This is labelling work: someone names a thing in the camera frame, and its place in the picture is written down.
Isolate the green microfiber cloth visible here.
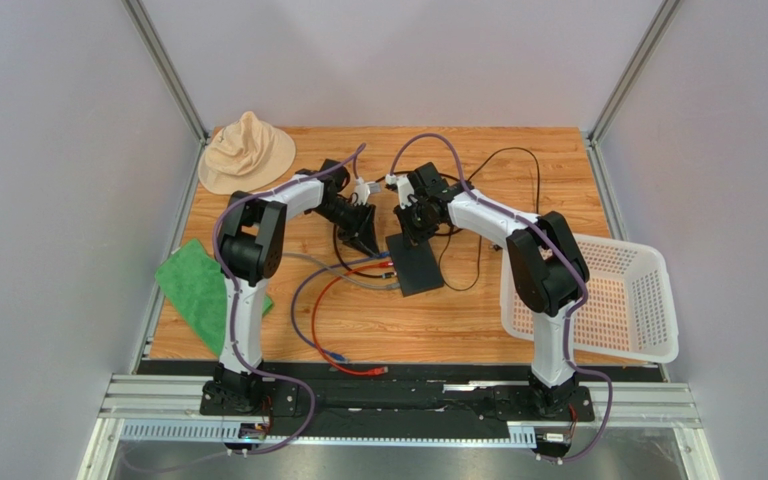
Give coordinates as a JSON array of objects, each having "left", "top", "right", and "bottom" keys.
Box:
[{"left": 154, "top": 238, "right": 275, "bottom": 359}]

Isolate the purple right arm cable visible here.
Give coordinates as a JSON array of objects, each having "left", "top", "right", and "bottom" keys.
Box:
[{"left": 387, "top": 133, "right": 616, "bottom": 465}]

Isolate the thin black power cord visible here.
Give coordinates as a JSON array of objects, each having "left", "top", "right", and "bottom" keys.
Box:
[{"left": 437, "top": 146, "right": 541, "bottom": 293}]

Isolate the white plastic mesh basket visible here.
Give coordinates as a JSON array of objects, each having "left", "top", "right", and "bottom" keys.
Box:
[{"left": 499, "top": 228, "right": 681, "bottom": 365}]

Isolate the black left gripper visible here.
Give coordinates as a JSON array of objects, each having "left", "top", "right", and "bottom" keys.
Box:
[{"left": 313, "top": 199, "right": 381, "bottom": 258}]

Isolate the black network switch box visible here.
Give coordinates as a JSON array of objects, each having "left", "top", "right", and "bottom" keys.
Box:
[{"left": 386, "top": 234, "right": 444, "bottom": 297}]

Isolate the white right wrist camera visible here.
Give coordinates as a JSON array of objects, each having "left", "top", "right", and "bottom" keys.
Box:
[{"left": 385, "top": 173, "right": 414, "bottom": 209}]

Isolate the red ethernet cable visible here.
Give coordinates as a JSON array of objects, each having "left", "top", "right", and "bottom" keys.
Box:
[{"left": 309, "top": 262, "right": 395, "bottom": 378}]

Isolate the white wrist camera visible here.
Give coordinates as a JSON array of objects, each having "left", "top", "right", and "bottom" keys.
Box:
[
  {"left": 385, "top": 173, "right": 414, "bottom": 209},
  {"left": 351, "top": 178, "right": 381, "bottom": 205}
]

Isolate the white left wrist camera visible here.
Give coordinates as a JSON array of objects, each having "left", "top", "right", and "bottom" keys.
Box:
[{"left": 351, "top": 178, "right": 381, "bottom": 205}]

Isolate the blue ethernet cable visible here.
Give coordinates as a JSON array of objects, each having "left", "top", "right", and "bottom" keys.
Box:
[{"left": 289, "top": 251, "right": 392, "bottom": 363}]

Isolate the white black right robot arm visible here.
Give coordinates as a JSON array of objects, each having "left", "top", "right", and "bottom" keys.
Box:
[{"left": 385, "top": 163, "right": 589, "bottom": 403}]

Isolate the aluminium front frame rail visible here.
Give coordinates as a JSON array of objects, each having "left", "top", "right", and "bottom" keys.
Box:
[{"left": 78, "top": 361, "right": 718, "bottom": 479}]

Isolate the beige bucket hat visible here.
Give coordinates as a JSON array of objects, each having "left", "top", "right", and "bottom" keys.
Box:
[{"left": 197, "top": 111, "right": 296, "bottom": 195}]

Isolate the black ethernet cable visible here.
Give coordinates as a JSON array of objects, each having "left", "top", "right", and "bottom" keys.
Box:
[{"left": 331, "top": 171, "right": 465, "bottom": 281}]

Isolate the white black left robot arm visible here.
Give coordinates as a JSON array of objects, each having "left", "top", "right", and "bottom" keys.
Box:
[{"left": 213, "top": 159, "right": 380, "bottom": 405}]

